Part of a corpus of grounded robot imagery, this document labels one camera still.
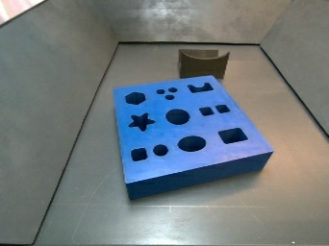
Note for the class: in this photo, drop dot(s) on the blue foam shape board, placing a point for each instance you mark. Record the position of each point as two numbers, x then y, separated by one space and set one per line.
185 135

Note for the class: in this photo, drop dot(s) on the black curved holder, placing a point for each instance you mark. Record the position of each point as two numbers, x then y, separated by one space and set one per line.
202 62

